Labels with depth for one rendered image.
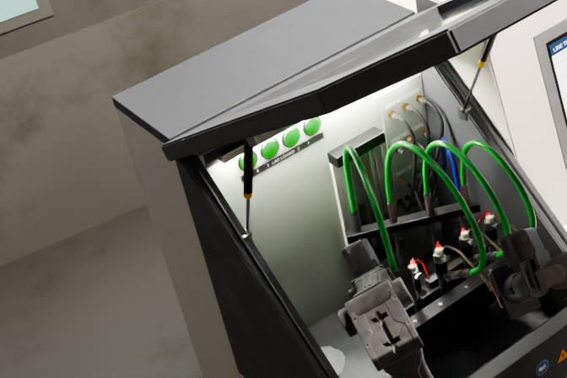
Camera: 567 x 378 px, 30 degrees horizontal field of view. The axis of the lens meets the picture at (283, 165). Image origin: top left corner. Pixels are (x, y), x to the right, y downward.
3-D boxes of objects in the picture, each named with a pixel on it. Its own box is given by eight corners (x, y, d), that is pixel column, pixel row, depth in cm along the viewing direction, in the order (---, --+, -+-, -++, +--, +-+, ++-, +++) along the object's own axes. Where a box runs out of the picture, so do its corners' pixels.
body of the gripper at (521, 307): (517, 260, 207) (530, 253, 200) (538, 308, 205) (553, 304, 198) (488, 271, 206) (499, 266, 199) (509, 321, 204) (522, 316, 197)
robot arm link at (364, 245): (355, 305, 194) (396, 283, 193) (326, 251, 197) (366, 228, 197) (363, 310, 205) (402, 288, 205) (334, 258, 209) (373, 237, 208)
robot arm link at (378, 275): (353, 345, 156) (418, 309, 155) (333, 310, 156) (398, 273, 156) (357, 312, 199) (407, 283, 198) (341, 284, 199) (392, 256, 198)
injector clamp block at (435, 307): (423, 375, 248) (415, 326, 240) (396, 353, 255) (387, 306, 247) (527, 302, 261) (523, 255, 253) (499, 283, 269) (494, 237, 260)
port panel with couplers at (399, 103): (403, 205, 267) (387, 100, 249) (395, 200, 269) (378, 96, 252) (442, 181, 272) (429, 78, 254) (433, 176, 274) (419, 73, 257)
